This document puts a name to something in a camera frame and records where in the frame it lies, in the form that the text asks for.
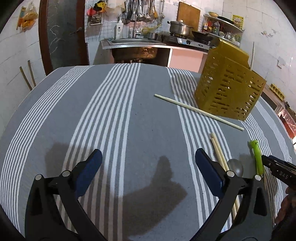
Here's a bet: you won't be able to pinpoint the green frog handle utensil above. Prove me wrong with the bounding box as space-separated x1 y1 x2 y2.
249 140 264 176

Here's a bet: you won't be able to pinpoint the wooden chopstick pair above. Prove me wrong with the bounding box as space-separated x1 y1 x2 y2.
211 138 237 219
210 133 240 219

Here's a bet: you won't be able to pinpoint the hanging kitchen utensils rack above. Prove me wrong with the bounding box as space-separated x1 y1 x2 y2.
117 1 166 25

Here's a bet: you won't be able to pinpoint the person right hand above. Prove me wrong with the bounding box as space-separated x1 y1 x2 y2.
275 187 295 224

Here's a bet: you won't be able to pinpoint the steel spoon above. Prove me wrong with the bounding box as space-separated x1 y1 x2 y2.
227 159 244 177

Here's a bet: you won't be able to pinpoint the yellow egg tray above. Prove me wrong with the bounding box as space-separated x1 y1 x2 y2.
269 84 285 101

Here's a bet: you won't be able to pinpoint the yellow perforated utensil basket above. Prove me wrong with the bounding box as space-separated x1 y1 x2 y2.
194 39 266 121

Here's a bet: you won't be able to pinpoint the grey white striped tablecloth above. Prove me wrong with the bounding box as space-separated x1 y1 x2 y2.
1 63 295 240

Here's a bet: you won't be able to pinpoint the wooden chopstick on cloth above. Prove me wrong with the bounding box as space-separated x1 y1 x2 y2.
154 94 244 131

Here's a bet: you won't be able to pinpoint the black wok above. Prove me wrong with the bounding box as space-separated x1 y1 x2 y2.
191 31 213 44

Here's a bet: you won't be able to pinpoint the steel sink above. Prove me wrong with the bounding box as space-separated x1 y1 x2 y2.
100 38 166 50

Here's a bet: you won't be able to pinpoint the dark glass door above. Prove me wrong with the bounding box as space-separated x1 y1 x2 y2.
38 0 89 75

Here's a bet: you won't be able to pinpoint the gas stove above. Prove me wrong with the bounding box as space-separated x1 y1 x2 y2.
161 35 210 52

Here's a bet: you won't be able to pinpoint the steel cooking pot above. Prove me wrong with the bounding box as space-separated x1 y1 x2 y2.
167 20 192 38

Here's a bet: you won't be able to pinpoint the wooden cutting board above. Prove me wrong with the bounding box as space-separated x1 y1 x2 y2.
177 2 201 31

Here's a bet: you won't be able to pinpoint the white soap bottle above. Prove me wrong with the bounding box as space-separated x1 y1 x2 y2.
115 19 123 40

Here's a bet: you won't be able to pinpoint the hanging plastic bags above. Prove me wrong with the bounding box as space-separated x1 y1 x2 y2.
16 1 39 32

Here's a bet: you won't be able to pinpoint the corner wall shelf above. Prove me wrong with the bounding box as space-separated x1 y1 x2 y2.
202 14 244 48

